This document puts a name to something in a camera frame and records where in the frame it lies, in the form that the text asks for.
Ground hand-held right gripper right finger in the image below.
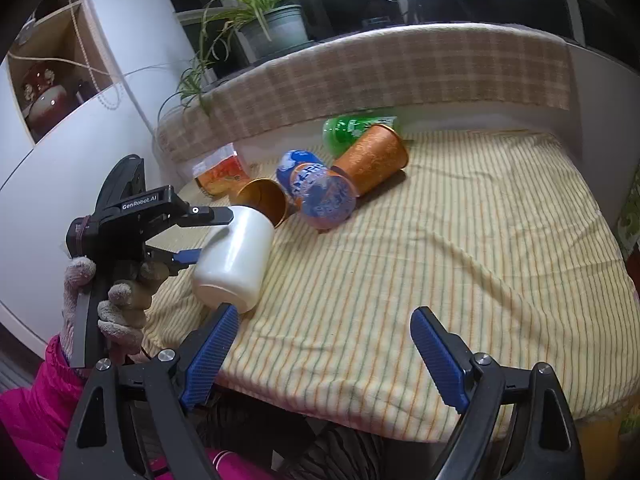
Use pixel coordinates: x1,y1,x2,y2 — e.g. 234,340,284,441
410,306,586,480

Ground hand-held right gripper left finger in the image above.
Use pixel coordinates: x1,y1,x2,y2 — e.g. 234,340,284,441
59,303,240,480

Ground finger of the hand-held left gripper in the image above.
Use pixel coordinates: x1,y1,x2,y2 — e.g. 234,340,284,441
145,245,203,278
170,204,235,229

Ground white cup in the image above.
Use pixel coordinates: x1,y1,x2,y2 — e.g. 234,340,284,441
192,205,276,315

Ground person's left forearm pink sleeve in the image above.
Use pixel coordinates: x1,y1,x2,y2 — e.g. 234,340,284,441
0,335,101,480

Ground small orange metal cup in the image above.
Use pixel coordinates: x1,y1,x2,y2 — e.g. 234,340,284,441
235,178,290,229

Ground person's left hand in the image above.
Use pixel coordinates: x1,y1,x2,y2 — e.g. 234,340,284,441
59,256,169,368

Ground orange snack packet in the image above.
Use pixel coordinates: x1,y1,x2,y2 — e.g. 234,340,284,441
193,143,252,197

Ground white shelf cabinet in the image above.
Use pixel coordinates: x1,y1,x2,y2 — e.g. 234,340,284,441
0,0,202,361

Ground yellow striped blanket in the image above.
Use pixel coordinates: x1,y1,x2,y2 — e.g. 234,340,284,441
142,129,640,424

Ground blue and orange soda bottle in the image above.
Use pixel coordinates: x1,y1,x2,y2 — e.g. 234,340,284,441
276,149,357,231

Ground pink jacket hem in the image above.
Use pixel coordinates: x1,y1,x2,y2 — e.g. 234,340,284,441
145,447,287,480

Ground dark striped trousers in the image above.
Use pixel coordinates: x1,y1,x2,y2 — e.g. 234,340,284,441
197,390,453,480

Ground red ceramic jar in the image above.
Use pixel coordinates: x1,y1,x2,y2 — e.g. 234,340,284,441
22,62,77,132

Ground green soda bottle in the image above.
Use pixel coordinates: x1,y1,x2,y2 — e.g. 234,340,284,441
322,115,401,156

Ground potted spider plant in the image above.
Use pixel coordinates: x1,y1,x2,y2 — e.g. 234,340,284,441
159,0,361,122

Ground beige checkered cloth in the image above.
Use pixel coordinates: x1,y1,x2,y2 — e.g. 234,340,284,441
157,23,574,164

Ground floral cloth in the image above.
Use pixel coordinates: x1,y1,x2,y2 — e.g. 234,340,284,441
617,164,640,262

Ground white bead string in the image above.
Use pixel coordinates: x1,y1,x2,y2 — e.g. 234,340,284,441
64,0,124,109

